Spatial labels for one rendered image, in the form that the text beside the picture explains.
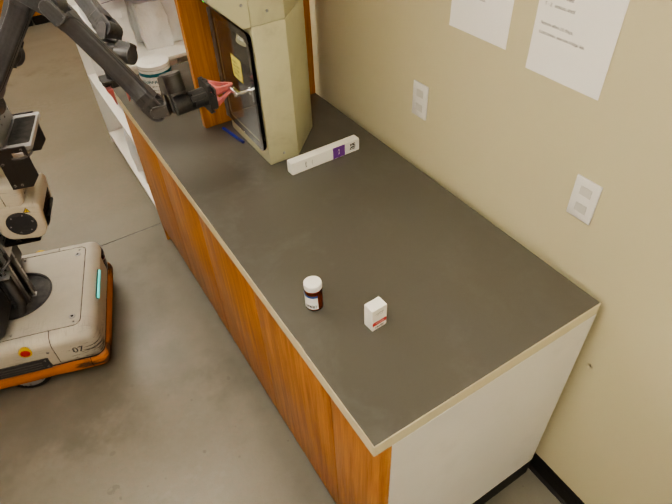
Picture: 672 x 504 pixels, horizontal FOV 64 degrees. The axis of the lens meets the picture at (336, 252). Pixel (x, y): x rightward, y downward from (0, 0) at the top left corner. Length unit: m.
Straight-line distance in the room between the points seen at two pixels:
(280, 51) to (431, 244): 0.74
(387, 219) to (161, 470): 1.31
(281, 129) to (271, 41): 0.30
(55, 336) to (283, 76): 1.42
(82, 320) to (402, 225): 1.46
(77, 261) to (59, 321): 0.37
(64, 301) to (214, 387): 0.75
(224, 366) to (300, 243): 1.06
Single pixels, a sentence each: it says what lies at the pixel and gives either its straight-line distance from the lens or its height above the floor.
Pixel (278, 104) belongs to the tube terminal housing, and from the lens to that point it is 1.82.
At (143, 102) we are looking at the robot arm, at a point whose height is 1.23.
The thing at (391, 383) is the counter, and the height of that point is 0.94.
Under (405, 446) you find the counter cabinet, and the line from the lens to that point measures 1.27.
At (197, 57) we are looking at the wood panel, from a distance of 2.07.
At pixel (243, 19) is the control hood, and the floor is 1.44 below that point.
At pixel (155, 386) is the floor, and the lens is 2.53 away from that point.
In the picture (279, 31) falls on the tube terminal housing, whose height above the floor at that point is 1.38.
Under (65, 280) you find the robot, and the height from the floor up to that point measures 0.28.
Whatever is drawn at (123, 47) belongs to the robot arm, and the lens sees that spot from 2.02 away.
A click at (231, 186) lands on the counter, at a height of 0.94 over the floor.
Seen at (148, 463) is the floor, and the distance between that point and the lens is 2.35.
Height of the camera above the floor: 1.99
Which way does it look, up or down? 43 degrees down
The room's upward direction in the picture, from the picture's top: 3 degrees counter-clockwise
